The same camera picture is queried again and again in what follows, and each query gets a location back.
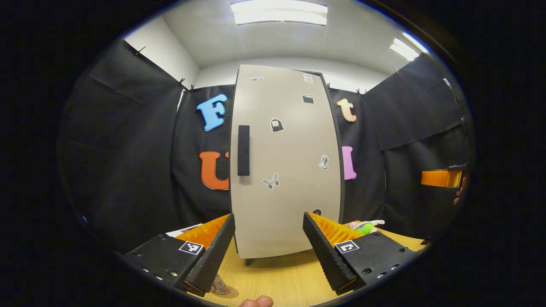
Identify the black door handle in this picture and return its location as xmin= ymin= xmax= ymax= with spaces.
xmin=237 ymin=125 xmax=250 ymax=177

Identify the white book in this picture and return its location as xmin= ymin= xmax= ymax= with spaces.
xmin=166 ymin=223 xmax=203 ymax=237

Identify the pink and green plush toy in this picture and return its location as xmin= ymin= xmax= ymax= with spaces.
xmin=349 ymin=220 xmax=385 ymax=236

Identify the small ceiling light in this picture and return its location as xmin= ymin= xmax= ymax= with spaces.
xmin=389 ymin=32 xmax=429 ymax=61

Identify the round brown coaster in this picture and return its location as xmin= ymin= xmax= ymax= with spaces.
xmin=209 ymin=275 xmax=239 ymax=298

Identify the long ceiling light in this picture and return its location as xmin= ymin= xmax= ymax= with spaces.
xmin=230 ymin=0 xmax=329 ymax=26

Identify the beige cabinet door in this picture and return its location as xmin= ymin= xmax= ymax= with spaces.
xmin=229 ymin=64 xmax=342 ymax=260

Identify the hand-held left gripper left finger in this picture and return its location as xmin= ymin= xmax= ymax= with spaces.
xmin=124 ymin=213 xmax=236 ymax=298

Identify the silver bottle with pink label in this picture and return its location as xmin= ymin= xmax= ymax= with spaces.
xmin=210 ymin=273 xmax=231 ymax=295

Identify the grey cabinet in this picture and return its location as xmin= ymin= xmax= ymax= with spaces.
xmin=229 ymin=64 xmax=345 ymax=266

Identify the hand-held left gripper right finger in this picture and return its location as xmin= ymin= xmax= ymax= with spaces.
xmin=303 ymin=212 xmax=418 ymax=295

